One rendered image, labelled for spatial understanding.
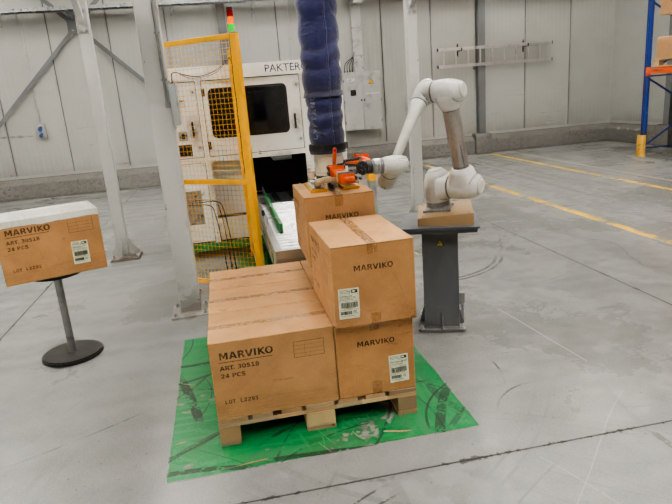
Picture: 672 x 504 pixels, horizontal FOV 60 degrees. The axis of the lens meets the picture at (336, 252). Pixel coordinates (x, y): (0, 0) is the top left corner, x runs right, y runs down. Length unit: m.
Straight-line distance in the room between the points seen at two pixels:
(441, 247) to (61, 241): 2.44
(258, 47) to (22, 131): 4.97
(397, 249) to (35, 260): 2.36
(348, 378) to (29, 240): 2.20
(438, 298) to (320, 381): 1.36
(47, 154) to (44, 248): 9.20
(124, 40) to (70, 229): 9.09
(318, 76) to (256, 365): 1.63
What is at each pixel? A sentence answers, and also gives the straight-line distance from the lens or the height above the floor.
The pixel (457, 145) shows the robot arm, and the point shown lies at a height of 1.25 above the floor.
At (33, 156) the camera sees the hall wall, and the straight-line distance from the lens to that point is 13.31.
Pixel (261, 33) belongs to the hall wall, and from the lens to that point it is 12.84.
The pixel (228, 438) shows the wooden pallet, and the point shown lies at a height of 0.04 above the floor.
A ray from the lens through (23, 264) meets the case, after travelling 4.11.
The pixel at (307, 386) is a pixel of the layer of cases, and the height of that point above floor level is 0.25.
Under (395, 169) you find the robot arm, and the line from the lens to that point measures 3.34.
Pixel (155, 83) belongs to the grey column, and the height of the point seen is 1.78.
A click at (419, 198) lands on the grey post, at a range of 7.16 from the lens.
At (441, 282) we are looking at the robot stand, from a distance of 3.97.
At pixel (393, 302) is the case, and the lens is 2.80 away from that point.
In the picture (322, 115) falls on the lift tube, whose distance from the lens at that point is 3.44.
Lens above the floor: 1.63
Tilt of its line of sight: 15 degrees down
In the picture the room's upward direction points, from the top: 5 degrees counter-clockwise
